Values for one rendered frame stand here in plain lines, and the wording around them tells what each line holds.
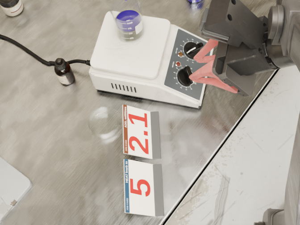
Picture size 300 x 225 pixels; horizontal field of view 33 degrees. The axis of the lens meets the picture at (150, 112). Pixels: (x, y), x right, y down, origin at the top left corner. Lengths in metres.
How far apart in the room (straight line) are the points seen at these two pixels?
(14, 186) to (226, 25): 0.46
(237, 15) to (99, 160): 0.37
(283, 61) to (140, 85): 0.28
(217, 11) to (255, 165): 0.32
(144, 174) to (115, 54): 0.21
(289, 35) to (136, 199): 0.38
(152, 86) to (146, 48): 0.07
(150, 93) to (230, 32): 0.27
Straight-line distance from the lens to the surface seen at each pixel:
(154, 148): 0.88
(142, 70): 0.86
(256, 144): 0.90
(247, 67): 0.71
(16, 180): 0.91
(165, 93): 0.88
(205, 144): 0.89
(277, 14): 0.62
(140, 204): 0.84
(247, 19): 0.68
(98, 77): 0.89
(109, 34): 0.90
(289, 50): 0.59
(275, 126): 0.91
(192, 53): 0.91
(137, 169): 0.85
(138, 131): 0.88
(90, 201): 0.87
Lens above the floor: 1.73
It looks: 65 degrees down
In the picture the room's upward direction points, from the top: 10 degrees counter-clockwise
